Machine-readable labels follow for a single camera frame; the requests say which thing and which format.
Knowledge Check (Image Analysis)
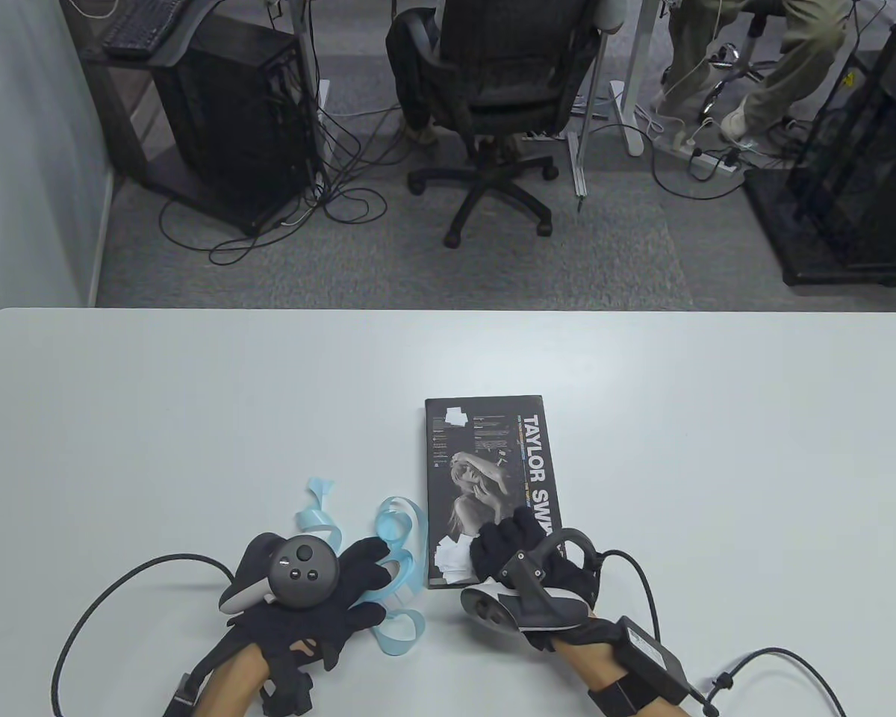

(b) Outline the person's right hand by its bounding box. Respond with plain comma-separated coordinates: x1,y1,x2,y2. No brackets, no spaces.
469,506,622,652

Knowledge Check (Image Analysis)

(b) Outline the person's left hand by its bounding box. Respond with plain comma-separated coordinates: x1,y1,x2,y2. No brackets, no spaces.
223,536,393,714

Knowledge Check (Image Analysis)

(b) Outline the light blue label roll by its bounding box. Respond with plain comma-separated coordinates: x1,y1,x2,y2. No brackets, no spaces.
293,478,428,658

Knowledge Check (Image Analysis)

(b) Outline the black photo book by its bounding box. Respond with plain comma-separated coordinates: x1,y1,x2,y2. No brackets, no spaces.
424,396,564,591

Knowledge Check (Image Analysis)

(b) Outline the person's right forearm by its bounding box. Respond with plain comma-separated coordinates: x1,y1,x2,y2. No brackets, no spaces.
553,639,691,717

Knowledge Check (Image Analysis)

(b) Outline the person's left forearm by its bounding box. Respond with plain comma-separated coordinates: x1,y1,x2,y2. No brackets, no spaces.
194,642,277,717

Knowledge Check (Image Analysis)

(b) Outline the grey left hand controller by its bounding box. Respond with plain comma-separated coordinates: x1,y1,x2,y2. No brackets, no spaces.
220,532,340,615

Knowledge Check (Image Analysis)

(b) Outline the grey hand controller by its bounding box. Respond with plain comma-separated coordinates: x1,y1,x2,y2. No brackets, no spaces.
220,532,340,615
459,528,606,649

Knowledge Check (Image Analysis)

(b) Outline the grey right hand controller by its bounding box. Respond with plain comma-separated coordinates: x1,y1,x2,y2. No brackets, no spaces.
459,528,606,649

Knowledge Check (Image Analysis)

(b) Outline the black right wrist device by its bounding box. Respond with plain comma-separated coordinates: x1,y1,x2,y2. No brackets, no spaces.
614,615,694,707

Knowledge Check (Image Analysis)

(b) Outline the white power strip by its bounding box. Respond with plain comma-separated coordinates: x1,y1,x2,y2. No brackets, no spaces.
661,134,740,176

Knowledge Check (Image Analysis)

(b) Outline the grey metal bar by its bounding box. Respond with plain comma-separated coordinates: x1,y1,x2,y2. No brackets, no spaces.
567,30,606,199

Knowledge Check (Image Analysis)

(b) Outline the black office chair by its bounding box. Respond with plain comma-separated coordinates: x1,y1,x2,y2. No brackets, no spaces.
385,0,606,249

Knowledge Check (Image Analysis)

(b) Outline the white desk leg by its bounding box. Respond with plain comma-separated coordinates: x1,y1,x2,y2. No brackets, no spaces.
609,0,647,158

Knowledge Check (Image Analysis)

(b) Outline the black computer tower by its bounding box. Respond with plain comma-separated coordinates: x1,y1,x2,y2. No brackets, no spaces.
149,15,318,236

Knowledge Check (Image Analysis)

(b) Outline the black equipment rack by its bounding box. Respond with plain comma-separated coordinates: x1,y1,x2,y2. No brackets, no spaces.
743,0,896,288

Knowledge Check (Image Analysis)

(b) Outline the chrome stool base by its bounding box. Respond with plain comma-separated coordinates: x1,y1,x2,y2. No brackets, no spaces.
698,15,774,120

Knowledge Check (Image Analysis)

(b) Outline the dark wooden computer stand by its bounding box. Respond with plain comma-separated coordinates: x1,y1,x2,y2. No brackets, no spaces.
82,41,299,236

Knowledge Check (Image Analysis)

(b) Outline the black keyboard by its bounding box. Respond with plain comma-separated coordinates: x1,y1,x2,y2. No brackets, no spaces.
103,0,187,60

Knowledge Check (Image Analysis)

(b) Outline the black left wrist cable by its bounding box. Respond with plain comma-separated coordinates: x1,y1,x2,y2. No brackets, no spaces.
51,553,238,717

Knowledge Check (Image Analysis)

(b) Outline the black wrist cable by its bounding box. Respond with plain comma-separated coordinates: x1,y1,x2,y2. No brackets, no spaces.
601,549,848,717
51,553,238,717

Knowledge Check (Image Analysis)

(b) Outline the black right wrist strap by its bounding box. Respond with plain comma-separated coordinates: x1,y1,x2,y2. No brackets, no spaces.
586,672,680,717

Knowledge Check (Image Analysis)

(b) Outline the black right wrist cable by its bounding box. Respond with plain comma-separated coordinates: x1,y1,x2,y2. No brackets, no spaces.
601,549,848,717

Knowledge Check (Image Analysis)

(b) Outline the tangle of black floor cables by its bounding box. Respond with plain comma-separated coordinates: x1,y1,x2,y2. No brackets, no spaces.
157,97,419,266

